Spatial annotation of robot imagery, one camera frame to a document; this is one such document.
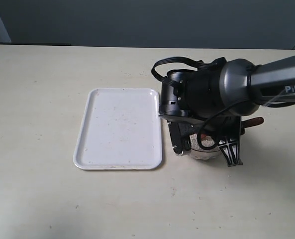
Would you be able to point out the white rice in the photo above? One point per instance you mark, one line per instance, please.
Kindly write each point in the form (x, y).
(206, 141)

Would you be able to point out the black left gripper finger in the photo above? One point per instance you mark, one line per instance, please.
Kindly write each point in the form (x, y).
(180, 138)

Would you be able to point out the brown wooden spoon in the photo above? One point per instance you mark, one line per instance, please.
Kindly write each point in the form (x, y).
(251, 123)

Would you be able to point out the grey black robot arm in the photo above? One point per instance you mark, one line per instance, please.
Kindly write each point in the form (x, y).
(204, 103)

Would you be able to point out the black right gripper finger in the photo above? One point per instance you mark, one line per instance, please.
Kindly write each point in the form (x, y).
(230, 149)

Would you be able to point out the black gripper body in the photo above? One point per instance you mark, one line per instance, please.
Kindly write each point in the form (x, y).
(217, 127)

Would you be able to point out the white rectangular plastic tray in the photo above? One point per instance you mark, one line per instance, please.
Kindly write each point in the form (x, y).
(120, 130)

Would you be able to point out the large steel bowl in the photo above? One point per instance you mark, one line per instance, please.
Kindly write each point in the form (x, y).
(204, 154)

